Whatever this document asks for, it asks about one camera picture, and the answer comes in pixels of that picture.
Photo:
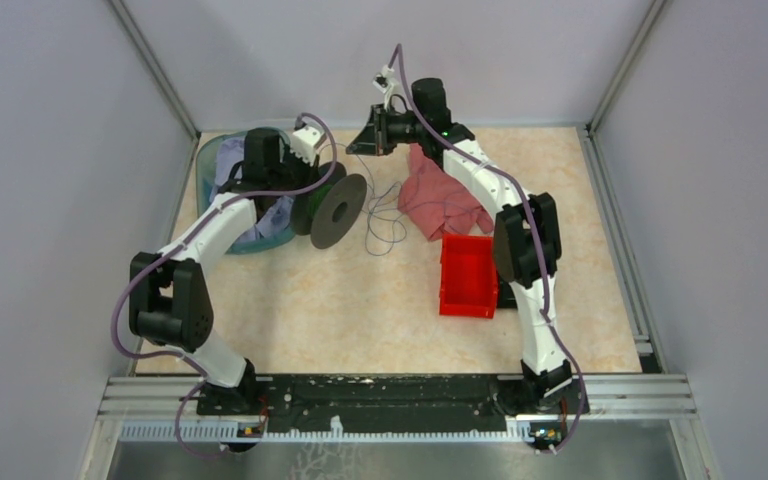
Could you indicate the black cable spool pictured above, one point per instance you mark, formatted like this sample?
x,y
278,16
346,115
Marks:
x,y
327,213

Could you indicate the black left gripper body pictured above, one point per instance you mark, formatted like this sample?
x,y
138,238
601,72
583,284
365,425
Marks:
x,y
294,172

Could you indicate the teal plastic tray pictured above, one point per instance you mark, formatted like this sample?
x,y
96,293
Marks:
x,y
204,181

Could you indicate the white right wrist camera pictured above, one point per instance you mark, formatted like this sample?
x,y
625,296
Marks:
x,y
387,83

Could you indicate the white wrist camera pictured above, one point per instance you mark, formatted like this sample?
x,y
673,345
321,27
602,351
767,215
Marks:
x,y
305,143
387,83

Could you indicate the lavender cloth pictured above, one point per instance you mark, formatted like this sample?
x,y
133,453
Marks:
x,y
274,221

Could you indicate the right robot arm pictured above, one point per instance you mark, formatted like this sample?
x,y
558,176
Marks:
x,y
526,235

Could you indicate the red plastic bin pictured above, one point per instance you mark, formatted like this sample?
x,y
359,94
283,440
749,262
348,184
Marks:
x,y
468,280

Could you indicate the pink cloth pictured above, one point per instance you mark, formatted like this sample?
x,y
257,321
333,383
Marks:
x,y
436,203

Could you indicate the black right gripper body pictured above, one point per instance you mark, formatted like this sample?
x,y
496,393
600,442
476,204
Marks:
x,y
395,130

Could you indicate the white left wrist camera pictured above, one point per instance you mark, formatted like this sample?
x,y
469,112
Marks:
x,y
305,143

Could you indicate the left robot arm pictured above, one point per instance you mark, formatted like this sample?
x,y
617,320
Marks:
x,y
169,304

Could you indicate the black plastic bin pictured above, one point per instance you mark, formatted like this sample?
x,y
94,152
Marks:
x,y
505,295

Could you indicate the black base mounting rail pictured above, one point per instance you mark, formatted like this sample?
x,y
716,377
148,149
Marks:
x,y
412,406

